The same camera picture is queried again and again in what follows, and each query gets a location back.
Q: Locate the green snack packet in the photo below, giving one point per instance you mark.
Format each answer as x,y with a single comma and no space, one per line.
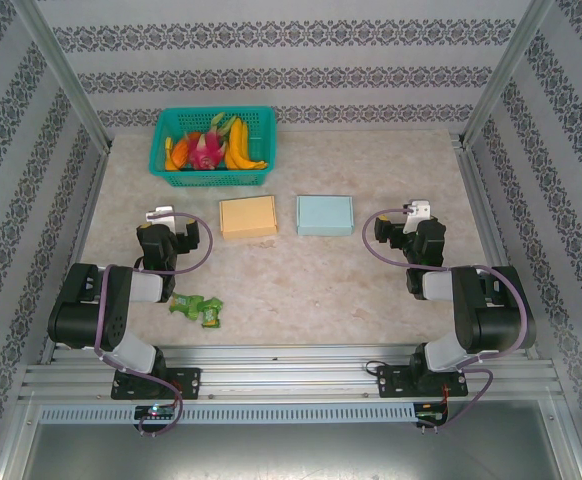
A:
212,315
186,304

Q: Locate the light blue paper box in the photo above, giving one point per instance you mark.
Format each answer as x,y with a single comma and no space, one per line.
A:
323,215

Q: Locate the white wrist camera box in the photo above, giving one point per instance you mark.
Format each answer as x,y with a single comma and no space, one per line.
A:
163,215
418,212

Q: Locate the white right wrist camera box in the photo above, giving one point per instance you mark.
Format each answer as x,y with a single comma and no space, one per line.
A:
418,212

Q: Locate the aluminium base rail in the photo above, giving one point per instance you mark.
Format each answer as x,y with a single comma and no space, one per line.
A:
281,372

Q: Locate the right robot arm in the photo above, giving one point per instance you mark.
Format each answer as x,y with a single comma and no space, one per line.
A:
441,355

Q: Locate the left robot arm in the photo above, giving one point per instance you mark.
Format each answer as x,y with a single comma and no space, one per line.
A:
131,350

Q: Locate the teal plastic basket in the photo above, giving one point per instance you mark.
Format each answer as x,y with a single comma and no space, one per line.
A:
211,179

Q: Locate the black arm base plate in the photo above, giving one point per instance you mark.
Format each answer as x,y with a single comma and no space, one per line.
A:
191,382
388,385

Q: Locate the aluminium side rail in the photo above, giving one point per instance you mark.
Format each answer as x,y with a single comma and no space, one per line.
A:
493,250
78,250

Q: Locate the pink dragon fruit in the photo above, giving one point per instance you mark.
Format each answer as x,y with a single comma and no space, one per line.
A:
205,152

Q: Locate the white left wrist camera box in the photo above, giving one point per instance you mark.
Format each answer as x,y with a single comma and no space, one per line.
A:
163,215

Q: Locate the aluminium frame post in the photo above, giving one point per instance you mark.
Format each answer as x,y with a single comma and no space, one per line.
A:
61,70
506,70

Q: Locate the yellow paper box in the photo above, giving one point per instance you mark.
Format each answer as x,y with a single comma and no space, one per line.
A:
248,217

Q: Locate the grey metal sheet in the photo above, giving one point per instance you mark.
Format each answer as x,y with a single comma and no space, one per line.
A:
291,455

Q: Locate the small yellow fruit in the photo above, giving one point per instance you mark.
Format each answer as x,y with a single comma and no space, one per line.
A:
168,146

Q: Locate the orange fruit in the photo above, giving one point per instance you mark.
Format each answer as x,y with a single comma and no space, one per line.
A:
181,152

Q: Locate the small circuit board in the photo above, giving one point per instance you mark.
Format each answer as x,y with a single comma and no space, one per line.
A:
431,414
156,411

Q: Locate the yellow banana bunch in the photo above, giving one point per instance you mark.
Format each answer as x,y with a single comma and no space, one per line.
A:
238,145

